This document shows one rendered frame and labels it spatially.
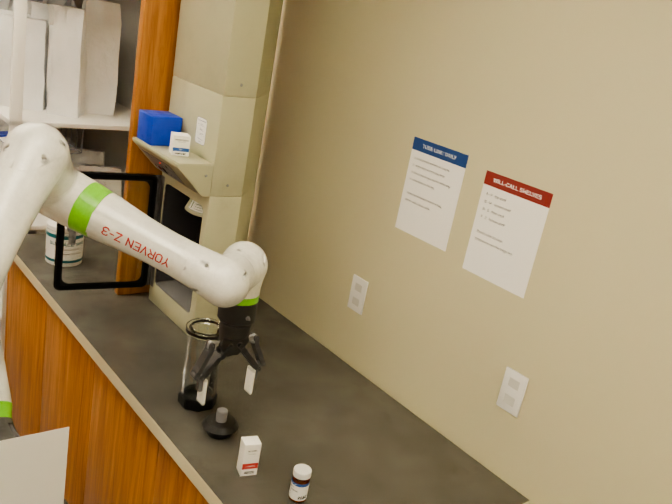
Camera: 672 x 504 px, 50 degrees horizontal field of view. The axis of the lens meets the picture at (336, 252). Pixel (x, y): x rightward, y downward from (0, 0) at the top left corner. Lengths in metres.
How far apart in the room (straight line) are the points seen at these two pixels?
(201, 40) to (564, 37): 1.03
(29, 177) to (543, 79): 1.17
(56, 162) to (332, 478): 0.96
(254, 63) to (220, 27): 0.13
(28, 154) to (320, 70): 1.22
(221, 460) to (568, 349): 0.87
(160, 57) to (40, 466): 1.38
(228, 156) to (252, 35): 0.35
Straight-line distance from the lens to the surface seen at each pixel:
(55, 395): 2.75
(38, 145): 1.50
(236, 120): 2.16
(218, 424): 1.88
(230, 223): 2.25
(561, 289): 1.81
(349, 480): 1.83
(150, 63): 2.41
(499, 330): 1.94
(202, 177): 2.15
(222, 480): 1.76
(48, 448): 1.49
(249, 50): 2.14
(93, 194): 1.63
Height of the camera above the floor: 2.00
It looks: 18 degrees down
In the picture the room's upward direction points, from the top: 11 degrees clockwise
